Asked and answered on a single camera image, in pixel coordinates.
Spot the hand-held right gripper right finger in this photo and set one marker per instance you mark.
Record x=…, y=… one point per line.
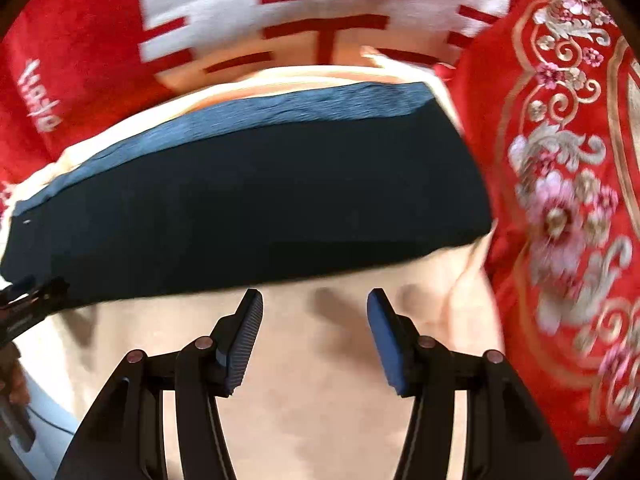
x=382, y=340

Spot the person's left hand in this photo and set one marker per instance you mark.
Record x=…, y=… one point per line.
x=17, y=385

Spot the black pants with patterned waistband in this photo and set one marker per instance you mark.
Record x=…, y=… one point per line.
x=250, y=210

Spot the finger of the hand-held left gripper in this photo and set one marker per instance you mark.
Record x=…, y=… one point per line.
x=30, y=300

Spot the peach cloth sheet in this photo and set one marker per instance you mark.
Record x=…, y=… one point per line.
x=310, y=410

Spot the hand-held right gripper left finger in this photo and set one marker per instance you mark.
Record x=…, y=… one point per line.
x=245, y=330

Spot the red embroidered floral pillow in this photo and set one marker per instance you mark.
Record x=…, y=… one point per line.
x=500, y=110

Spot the red blanket with white characters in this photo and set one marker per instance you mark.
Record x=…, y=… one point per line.
x=75, y=35

